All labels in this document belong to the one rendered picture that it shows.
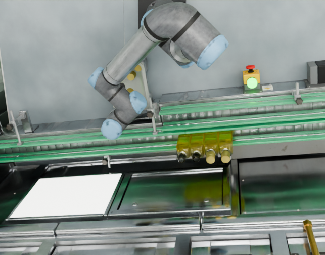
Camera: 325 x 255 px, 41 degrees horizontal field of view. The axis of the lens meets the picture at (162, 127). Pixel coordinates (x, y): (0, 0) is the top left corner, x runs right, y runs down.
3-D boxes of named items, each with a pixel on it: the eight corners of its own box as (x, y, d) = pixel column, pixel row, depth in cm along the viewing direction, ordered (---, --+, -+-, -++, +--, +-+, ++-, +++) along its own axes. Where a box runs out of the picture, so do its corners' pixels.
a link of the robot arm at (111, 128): (126, 130, 154) (111, 145, 157) (132, 119, 164) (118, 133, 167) (109, 116, 152) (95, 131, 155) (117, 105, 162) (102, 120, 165)
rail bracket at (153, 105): (154, 127, 195) (150, 138, 183) (148, 92, 188) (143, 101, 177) (160, 126, 194) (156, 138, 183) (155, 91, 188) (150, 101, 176)
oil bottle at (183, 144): (181, 139, 196) (176, 161, 176) (180, 127, 194) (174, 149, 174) (193, 138, 195) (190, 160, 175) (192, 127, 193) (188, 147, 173)
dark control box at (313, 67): (307, 79, 190) (310, 84, 182) (306, 61, 187) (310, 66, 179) (326, 77, 188) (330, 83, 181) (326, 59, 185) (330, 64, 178)
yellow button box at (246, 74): (243, 85, 195) (244, 90, 188) (242, 69, 192) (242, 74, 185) (259, 83, 194) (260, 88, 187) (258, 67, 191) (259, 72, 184)
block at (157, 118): (155, 117, 200) (153, 123, 194) (152, 98, 197) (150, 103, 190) (163, 117, 200) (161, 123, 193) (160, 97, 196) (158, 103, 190)
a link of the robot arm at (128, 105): (123, 86, 149) (103, 107, 153) (147, 108, 151) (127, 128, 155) (128, 80, 156) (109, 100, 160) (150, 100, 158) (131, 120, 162)
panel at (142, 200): (39, 182, 204) (5, 225, 173) (37, 176, 203) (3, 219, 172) (231, 170, 187) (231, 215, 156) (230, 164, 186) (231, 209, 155)
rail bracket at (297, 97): (289, 94, 181) (294, 105, 169) (289, 77, 178) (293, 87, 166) (299, 93, 180) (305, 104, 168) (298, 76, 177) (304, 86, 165)
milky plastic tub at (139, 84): (118, 105, 207) (114, 113, 199) (109, 60, 199) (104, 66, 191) (153, 102, 204) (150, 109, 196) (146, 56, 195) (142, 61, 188)
